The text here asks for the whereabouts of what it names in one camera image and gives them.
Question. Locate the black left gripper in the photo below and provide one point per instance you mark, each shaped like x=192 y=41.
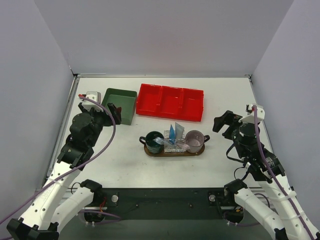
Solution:
x=107 y=117

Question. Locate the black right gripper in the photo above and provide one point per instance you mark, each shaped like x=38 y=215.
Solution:
x=229 y=125

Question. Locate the lilac mug black handle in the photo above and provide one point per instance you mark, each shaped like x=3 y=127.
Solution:
x=195 y=140

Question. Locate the dark green mug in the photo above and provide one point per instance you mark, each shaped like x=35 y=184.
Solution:
x=149 y=142

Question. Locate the white toothpaste tube orange cap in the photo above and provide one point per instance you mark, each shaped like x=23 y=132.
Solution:
x=179 y=131

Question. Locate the blue white toothpaste tube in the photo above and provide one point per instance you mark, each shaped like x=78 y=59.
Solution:
x=172 y=133

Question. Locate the clear acrylic toothbrush holder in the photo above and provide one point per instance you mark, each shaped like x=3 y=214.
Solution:
x=170 y=149

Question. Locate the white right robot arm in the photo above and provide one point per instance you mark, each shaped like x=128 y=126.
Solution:
x=276 y=208

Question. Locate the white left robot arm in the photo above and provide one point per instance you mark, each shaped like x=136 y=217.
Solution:
x=47 y=214

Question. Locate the oval wooden tray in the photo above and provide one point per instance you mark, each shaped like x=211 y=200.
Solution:
x=173 y=154

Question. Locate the red compartment tray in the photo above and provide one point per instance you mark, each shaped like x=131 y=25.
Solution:
x=169 y=102

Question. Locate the green plastic bin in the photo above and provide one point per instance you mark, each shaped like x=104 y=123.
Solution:
x=124 y=99

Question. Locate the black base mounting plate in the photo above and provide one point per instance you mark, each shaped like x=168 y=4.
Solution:
x=162 y=204

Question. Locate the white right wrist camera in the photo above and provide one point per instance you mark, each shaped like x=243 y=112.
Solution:
x=254 y=111

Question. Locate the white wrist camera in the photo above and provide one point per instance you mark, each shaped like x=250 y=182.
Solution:
x=254 y=111
x=94 y=96

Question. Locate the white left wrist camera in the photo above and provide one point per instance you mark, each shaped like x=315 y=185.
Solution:
x=94 y=96

